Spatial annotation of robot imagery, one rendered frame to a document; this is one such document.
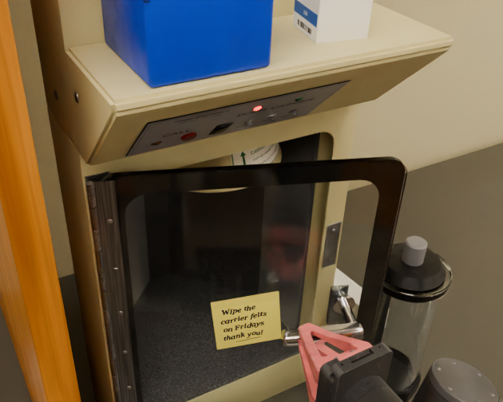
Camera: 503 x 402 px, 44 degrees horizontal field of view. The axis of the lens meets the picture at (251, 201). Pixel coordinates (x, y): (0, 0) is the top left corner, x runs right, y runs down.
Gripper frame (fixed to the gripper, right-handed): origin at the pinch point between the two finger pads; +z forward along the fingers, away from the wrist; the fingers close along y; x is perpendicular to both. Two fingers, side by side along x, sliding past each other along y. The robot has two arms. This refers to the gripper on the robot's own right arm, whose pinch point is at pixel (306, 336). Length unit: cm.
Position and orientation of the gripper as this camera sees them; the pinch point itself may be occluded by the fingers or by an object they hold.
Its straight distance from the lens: 68.4
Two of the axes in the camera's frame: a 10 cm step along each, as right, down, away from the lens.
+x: -8.6, 2.6, -4.3
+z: -5.0, -5.0, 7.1
